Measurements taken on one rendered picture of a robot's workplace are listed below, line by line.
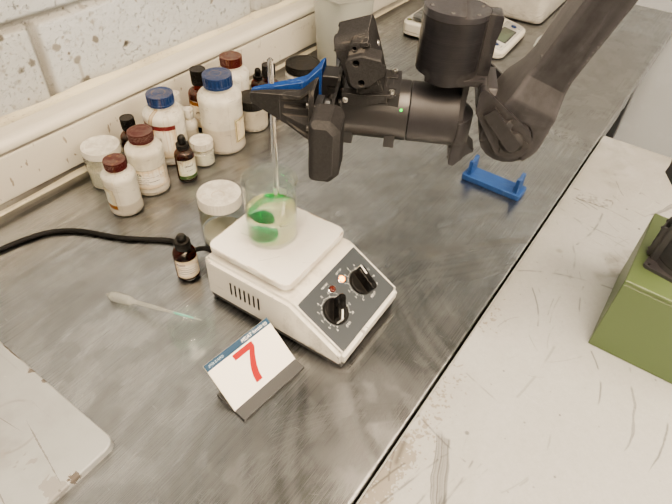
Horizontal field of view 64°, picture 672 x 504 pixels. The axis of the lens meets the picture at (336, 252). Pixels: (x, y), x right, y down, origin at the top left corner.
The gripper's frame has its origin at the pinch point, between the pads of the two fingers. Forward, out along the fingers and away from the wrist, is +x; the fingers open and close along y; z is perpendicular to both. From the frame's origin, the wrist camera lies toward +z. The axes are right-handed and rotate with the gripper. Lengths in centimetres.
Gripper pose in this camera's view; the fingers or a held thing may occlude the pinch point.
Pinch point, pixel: (285, 97)
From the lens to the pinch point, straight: 55.7
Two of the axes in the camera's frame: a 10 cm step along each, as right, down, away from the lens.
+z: 0.4, -7.2, -6.9
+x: -9.9, -1.2, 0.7
